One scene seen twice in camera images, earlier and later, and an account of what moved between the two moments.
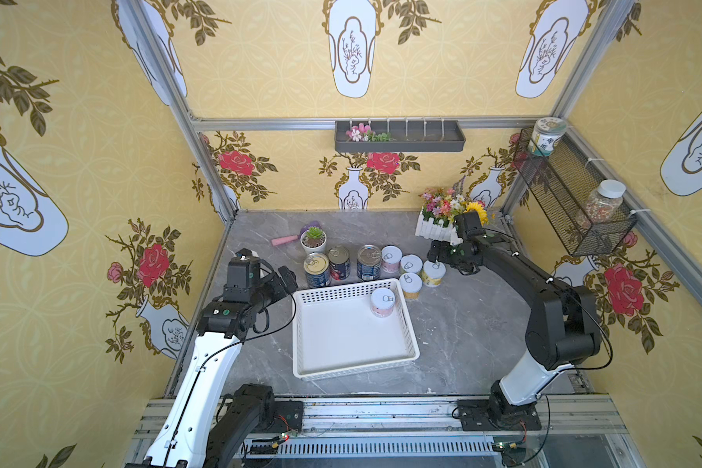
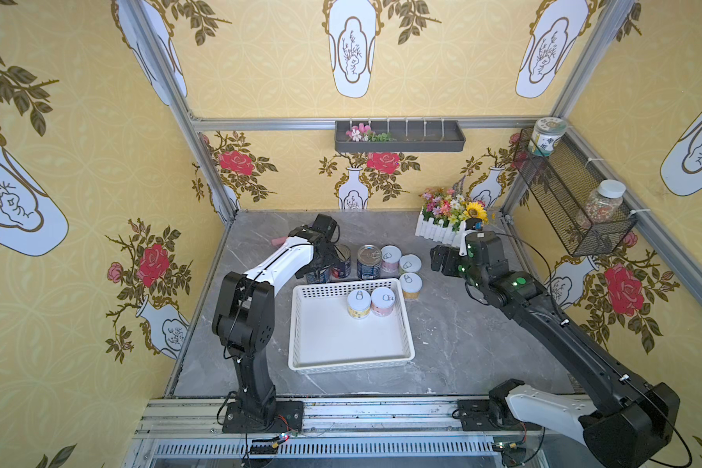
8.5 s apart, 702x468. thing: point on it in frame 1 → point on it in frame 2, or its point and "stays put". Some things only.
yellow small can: (432, 273) → (359, 303)
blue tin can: (369, 262) stays put
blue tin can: (317, 269) stays put
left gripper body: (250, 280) → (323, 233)
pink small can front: (382, 301) stays put
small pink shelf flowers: (364, 133) stays put
